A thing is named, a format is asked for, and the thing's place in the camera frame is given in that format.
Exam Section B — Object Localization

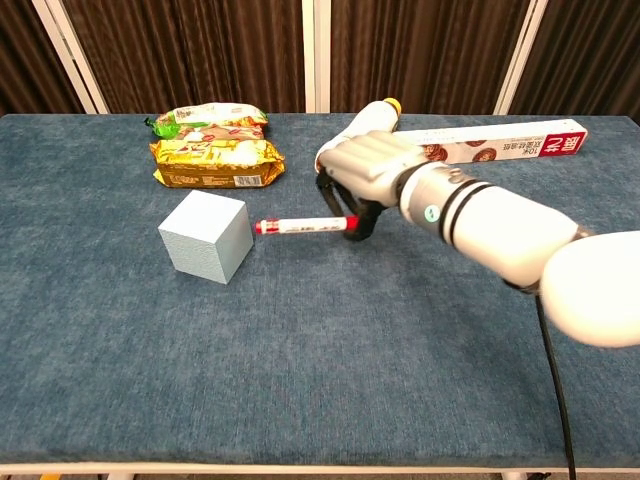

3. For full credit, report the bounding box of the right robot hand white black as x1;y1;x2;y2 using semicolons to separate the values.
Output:
314;130;431;242

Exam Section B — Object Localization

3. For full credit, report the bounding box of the red marker pen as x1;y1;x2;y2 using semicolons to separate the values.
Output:
255;214;360;236

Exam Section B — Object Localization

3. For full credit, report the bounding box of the light blue cube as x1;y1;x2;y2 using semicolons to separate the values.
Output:
157;189;255;285

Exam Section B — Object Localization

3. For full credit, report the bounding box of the white bottle yellow cap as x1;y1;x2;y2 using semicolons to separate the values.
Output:
332;98;403;146

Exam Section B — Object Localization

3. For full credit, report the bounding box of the brown pleated partition panel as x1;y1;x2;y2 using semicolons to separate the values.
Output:
63;0;307;116
329;0;530;116
508;0;640;120
0;0;85;117

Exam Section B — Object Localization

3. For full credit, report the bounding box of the long white box red label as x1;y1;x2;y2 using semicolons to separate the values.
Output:
394;118;589;164

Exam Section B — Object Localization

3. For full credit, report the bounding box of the brown white snack packet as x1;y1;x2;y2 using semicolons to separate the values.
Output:
172;123;266;145

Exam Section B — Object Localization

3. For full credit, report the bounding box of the golden snack packet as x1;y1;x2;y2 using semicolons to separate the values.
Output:
149;138;286;190

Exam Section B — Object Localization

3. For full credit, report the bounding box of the green snack packet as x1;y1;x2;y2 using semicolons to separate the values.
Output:
144;102;270;139

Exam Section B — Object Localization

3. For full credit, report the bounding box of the blue felt table cover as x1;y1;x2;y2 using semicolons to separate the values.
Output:
0;113;640;470

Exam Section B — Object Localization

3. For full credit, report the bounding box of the white partition post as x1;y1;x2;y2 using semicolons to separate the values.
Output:
493;0;549;117
300;0;333;114
32;0;110;116

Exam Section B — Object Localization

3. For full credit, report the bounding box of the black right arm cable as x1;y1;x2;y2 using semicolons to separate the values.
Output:
534;293;579;480

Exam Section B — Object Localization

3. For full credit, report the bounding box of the white table frame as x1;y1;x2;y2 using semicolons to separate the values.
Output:
0;462;640;480

